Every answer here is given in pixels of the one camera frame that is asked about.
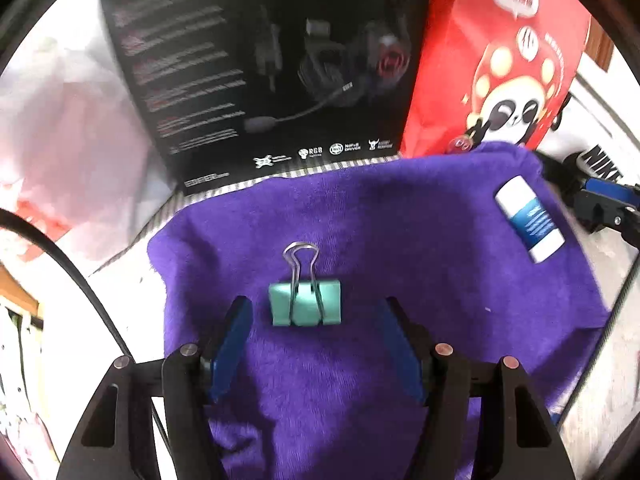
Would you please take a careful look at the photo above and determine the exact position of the white striped bedsheet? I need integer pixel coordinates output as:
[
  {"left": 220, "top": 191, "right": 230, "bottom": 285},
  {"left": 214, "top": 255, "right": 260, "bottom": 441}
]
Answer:
[{"left": 42, "top": 152, "right": 640, "bottom": 480}]

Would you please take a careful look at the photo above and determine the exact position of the black headset box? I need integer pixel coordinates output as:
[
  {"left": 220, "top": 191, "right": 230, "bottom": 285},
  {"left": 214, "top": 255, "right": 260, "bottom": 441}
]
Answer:
[{"left": 95, "top": 0, "right": 435, "bottom": 197}]

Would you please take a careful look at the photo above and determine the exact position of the green binder clip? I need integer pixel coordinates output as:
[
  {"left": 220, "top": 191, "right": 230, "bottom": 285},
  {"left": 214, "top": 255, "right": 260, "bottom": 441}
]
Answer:
[{"left": 268, "top": 241, "right": 343, "bottom": 327}]

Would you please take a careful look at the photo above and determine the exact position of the wooden furniture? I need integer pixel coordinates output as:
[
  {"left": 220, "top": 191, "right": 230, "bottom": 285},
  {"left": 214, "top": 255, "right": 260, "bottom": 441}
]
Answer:
[{"left": 0, "top": 265, "right": 43, "bottom": 321}]

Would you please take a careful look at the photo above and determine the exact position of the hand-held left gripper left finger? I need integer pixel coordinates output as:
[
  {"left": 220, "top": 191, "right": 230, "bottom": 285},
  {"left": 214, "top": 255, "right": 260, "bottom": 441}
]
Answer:
[{"left": 56, "top": 296, "right": 254, "bottom": 480}]

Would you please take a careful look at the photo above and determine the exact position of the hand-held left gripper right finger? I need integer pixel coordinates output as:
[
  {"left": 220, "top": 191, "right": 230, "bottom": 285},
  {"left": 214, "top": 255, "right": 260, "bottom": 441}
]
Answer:
[{"left": 375, "top": 296, "right": 578, "bottom": 480}]

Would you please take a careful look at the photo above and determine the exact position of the white bag with black logo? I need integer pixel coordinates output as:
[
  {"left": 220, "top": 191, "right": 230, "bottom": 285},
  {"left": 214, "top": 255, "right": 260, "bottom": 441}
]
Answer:
[{"left": 532, "top": 55, "right": 640, "bottom": 196}]

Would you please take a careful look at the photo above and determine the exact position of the black strap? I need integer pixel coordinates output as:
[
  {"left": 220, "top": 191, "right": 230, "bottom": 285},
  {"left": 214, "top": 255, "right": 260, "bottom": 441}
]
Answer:
[{"left": 535, "top": 150, "right": 581, "bottom": 201}]

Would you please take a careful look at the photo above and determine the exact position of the black cable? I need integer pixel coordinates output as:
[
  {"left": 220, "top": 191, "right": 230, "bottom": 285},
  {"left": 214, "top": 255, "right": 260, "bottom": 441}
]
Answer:
[
  {"left": 0, "top": 207, "right": 173, "bottom": 453},
  {"left": 555, "top": 255, "right": 640, "bottom": 428}
]

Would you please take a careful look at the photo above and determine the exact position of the purple towel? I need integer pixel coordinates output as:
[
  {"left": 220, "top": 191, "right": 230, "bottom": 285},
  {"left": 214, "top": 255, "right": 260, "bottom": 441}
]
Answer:
[{"left": 146, "top": 141, "right": 612, "bottom": 480}]

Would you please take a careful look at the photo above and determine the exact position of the white eraser with blue sleeve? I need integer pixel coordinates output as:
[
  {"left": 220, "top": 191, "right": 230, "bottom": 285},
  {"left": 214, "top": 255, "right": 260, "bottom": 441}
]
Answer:
[{"left": 494, "top": 176, "right": 566, "bottom": 265}]

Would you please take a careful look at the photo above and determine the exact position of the white plastic bag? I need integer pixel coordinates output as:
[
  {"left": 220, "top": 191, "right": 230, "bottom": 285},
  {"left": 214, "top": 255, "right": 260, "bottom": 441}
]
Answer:
[{"left": 0, "top": 35, "right": 176, "bottom": 276}]

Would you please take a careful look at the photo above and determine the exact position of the red panda paper bag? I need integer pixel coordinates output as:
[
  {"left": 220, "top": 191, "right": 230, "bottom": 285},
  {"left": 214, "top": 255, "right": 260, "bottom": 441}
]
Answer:
[{"left": 398, "top": 0, "right": 593, "bottom": 161}]

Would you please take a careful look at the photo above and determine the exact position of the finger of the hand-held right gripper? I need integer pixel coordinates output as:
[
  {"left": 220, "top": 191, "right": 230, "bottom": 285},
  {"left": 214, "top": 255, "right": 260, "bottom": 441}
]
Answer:
[{"left": 570, "top": 172, "right": 640, "bottom": 250}]

